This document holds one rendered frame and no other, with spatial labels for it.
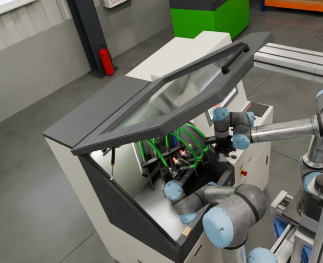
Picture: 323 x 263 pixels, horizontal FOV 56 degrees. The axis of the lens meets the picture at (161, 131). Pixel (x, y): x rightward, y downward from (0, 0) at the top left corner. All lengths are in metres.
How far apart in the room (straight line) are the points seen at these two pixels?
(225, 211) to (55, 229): 2.59
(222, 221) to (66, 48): 4.98
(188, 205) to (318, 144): 0.69
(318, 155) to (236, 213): 0.77
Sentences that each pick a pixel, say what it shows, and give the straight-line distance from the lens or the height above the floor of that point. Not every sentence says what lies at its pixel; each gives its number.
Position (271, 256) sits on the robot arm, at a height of 1.26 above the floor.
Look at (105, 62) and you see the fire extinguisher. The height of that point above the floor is 0.28.
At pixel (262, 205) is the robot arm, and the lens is 1.04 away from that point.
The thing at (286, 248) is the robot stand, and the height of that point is 0.95.
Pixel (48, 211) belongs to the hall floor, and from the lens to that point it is 3.59.
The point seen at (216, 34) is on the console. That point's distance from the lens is 2.41.
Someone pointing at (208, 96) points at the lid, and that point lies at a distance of 0.97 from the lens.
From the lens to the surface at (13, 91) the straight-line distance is 5.44.
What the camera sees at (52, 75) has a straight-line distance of 5.63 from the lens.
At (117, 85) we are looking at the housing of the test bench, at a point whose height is 1.50.
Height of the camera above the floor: 2.49
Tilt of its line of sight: 39 degrees down
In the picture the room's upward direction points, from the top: 13 degrees counter-clockwise
